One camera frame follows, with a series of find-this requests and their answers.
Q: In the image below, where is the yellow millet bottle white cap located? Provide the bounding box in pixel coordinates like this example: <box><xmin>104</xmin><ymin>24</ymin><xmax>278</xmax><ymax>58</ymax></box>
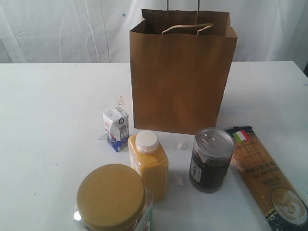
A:
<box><xmin>128</xmin><ymin>130</ymin><xmax>168</xmax><ymax>203</ymax></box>

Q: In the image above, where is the brown paper bag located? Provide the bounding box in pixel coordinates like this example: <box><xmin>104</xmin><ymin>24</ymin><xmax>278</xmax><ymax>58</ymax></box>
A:
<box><xmin>129</xmin><ymin>9</ymin><xmax>238</xmax><ymax>134</ymax></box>

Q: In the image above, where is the dark jar with metal lid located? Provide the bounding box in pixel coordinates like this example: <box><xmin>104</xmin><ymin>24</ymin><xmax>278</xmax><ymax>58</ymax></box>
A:
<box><xmin>189</xmin><ymin>128</ymin><xmax>235</xmax><ymax>193</ymax></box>

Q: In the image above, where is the clear jar with gold lid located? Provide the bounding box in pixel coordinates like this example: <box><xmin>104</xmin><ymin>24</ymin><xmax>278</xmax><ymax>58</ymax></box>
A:
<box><xmin>73</xmin><ymin>164</ymin><xmax>153</xmax><ymax>231</ymax></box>

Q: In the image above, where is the small white milk carton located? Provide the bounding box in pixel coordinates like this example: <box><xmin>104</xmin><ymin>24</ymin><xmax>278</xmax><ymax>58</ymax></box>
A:
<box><xmin>103</xmin><ymin>106</ymin><xmax>129</xmax><ymax>152</ymax></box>

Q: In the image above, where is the white paper ball upper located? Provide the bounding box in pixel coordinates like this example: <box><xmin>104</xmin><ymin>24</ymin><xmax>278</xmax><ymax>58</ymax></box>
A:
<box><xmin>177</xmin><ymin>142</ymin><xmax>188</xmax><ymax>150</ymax></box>

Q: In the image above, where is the white paper ball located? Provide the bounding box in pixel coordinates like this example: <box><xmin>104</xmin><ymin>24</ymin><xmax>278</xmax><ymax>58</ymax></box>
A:
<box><xmin>177</xmin><ymin>142</ymin><xmax>188</xmax><ymax>150</ymax></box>
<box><xmin>175</xmin><ymin>176</ymin><xmax>184</xmax><ymax>186</ymax></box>

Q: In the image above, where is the white paper ball lower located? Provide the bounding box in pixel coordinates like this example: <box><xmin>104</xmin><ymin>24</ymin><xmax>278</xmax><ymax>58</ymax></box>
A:
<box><xmin>175</xmin><ymin>176</ymin><xmax>184</xmax><ymax>186</ymax></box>

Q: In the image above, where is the white curtain backdrop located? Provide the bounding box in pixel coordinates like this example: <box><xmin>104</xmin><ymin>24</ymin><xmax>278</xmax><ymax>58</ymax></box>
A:
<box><xmin>0</xmin><ymin>0</ymin><xmax>308</xmax><ymax>69</ymax></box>

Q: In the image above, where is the spaghetti packet with Italian flag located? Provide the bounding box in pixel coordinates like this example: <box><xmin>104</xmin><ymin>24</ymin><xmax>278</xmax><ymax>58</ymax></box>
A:
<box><xmin>226</xmin><ymin>126</ymin><xmax>308</xmax><ymax>231</ymax></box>

